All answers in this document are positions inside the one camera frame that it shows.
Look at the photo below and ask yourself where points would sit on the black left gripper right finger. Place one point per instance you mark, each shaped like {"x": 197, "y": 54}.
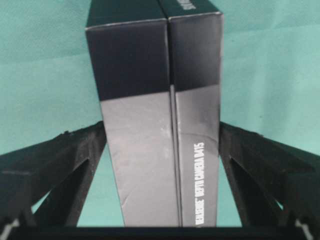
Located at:
{"x": 272, "y": 183}

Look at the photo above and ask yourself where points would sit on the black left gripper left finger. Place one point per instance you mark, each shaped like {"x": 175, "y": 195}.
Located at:
{"x": 46, "y": 184}

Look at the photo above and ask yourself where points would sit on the black RealSense box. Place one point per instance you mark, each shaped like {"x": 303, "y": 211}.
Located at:
{"x": 157, "y": 66}

